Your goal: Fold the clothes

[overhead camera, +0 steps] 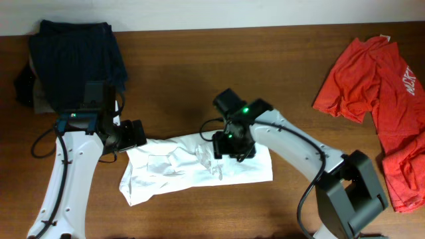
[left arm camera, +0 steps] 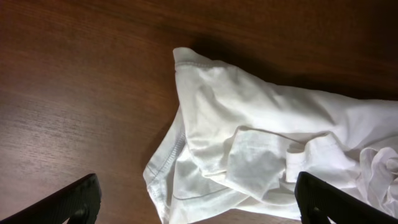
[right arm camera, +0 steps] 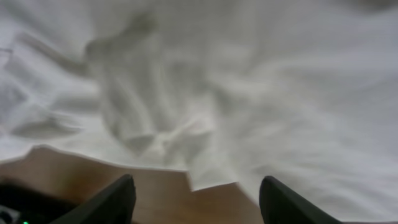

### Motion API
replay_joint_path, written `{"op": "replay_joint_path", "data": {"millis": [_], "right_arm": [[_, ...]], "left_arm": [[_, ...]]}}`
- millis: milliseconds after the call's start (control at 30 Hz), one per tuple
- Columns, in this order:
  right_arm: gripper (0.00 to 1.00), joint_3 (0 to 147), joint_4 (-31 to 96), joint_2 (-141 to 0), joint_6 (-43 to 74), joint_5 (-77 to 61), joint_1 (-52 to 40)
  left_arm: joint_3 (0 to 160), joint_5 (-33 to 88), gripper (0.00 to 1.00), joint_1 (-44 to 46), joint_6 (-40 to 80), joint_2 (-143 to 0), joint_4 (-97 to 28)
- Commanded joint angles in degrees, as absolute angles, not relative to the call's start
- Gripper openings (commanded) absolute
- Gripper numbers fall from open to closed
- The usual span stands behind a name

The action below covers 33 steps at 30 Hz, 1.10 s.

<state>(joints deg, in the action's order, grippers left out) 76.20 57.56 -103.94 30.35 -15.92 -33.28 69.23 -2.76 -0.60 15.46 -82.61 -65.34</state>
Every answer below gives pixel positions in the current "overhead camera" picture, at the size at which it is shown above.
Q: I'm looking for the dark navy folded garment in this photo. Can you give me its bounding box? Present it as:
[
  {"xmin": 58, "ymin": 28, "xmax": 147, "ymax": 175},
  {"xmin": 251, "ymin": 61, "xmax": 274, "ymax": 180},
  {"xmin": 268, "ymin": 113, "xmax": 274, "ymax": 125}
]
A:
[{"xmin": 29, "ymin": 20, "xmax": 128, "ymax": 112}]

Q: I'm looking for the black folded garment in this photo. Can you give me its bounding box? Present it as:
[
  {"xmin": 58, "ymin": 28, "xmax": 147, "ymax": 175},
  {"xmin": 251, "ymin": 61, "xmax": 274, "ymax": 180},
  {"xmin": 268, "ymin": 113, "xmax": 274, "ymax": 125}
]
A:
[{"xmin": 13, "ymin": 62, "xmax": 36, "ymax": 108}]

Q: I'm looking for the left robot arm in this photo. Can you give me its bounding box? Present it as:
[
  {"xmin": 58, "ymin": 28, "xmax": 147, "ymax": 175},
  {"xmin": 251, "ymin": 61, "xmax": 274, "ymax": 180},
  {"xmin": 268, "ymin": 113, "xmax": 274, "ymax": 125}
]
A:
[{"xmin": 27, "ymin": 82, "xmax": 147, "ymax": 238}]

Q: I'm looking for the red t-shirt white lettering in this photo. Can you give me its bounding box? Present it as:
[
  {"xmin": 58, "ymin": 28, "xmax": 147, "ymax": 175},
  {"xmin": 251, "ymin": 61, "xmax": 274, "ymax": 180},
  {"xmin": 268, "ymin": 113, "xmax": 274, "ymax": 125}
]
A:
[{"xmin": 313, "ymin": 35, "xmax": 424, "ymax": 212}]

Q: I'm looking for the grey folded garment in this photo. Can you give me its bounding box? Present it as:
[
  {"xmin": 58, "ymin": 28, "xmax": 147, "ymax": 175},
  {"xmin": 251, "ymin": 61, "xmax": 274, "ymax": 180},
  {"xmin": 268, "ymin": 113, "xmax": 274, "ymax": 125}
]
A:
[{"xmin": 29, "ymin": 56, "xmax": 54, "ymax": 114}]

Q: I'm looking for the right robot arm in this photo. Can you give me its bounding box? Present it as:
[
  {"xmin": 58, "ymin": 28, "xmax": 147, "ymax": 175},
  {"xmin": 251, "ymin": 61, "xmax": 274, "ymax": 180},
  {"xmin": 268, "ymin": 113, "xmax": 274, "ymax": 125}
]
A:
[{"xmin": 212, "ymin": 89, "xmax": 388, "ymax": 238}]

